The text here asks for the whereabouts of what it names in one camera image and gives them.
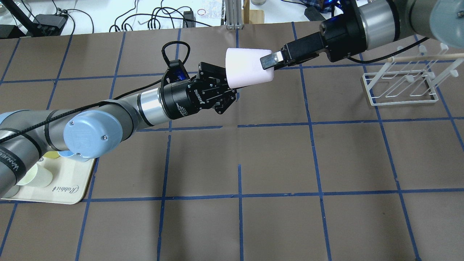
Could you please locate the black power adapter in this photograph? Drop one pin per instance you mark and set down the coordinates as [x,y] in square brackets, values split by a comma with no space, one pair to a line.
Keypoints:
[313,14]

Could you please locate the grey plastic cup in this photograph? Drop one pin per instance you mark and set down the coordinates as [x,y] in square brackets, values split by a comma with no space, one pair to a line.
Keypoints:
[12,192]

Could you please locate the pale pink plastic cup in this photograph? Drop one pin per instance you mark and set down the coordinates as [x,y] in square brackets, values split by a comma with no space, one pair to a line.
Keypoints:
[243,67]

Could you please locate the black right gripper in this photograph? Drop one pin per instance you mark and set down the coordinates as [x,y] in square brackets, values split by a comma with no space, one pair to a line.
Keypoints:
[339,37]

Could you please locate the light blue cup front right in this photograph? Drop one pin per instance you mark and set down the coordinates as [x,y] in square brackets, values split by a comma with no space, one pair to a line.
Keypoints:
[72,156]

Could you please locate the white wire cup rack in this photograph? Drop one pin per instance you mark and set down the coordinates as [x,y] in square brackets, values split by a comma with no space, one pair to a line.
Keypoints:
[411,79]

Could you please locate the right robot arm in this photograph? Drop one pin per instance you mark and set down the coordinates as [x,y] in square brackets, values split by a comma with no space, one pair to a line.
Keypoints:
[375,24]

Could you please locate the blue plaid folded umbrella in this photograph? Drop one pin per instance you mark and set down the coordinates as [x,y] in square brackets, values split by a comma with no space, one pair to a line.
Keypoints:
[315,3]

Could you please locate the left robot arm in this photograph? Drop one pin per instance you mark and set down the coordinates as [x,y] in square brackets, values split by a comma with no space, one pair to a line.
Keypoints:
[94,130]

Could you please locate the pale green plastic cup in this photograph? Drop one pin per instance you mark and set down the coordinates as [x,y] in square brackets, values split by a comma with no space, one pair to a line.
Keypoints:
[37,177]

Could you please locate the yellow plastic cup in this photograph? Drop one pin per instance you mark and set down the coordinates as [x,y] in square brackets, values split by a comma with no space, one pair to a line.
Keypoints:
[51,155]

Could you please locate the wooden mug tree stand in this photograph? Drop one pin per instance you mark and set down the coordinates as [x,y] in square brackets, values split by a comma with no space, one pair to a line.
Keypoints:
[252,16]

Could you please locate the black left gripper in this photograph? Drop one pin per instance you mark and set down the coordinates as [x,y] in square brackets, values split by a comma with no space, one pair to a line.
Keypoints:
[176,100]

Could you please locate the cream Rabbit tray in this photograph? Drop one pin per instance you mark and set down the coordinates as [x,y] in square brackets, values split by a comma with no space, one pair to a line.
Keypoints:
[70,180]

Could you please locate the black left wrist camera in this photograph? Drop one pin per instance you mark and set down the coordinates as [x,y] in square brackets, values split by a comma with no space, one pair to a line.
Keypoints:
[176,71]

